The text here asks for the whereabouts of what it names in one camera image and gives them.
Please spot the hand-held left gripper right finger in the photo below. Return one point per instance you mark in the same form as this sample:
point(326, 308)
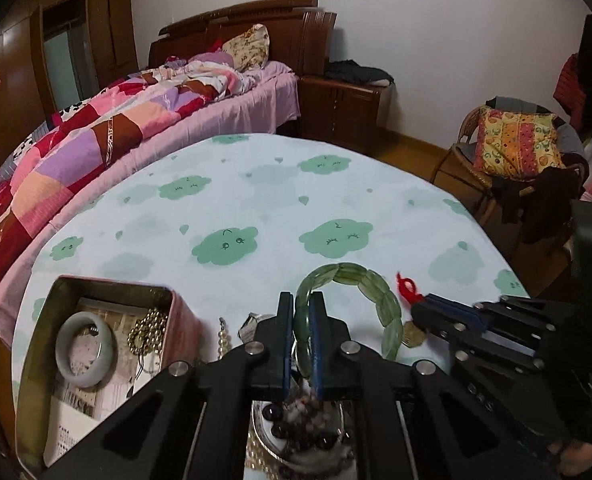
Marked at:
point(316, 350)

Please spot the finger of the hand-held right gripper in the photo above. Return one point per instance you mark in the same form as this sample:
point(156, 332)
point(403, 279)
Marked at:
point(456, 310)
point(431, 317)

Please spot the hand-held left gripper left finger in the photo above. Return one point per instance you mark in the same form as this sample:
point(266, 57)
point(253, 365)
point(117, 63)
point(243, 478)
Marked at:
point(288, 350)

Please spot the red knot gold coin charm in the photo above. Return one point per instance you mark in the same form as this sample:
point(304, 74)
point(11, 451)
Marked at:
point(410, 290)

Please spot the pink tin box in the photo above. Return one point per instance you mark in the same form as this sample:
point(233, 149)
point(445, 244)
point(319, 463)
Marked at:
point(183, 330)

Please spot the person's right hand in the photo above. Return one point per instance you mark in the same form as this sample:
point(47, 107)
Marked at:
point(583, 457)

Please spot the small silver ornament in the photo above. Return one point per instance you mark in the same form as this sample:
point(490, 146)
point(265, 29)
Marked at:
point(248, 325)

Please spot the dark brown garment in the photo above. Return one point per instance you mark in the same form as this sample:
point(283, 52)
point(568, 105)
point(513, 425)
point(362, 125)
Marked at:
point(541, 200)

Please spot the rattan chair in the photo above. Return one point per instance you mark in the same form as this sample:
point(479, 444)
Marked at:
point(458, 160)

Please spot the yellow patterned cushion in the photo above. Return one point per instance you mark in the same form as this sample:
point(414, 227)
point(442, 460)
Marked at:
point(518, 142)

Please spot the pale jade bangle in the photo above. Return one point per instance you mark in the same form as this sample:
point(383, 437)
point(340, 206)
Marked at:
point(65, 360)

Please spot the wooden nightstand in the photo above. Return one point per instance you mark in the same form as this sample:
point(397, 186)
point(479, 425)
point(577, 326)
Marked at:
point(341, 110)

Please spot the bed with pink sheet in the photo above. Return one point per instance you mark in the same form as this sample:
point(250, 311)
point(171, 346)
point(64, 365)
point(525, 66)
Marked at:
point(246, 110)

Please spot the red hanging garment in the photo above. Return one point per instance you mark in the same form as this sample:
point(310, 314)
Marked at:
point(568, 85)

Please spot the dark folded clothes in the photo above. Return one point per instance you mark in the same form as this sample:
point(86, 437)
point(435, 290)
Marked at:
point(358, 71)

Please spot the patchwork quilt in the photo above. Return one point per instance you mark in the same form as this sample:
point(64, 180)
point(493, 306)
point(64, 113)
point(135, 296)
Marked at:
point(75, 160)

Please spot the floral pillow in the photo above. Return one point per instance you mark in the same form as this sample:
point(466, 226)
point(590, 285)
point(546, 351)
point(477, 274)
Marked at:
point(248, 47)

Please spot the wooden headboard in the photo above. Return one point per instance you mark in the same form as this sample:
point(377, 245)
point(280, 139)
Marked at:
point(291, 35)

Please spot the wooden wardrobe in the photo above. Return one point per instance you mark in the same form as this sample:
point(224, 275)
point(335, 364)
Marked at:
point(20, 60)

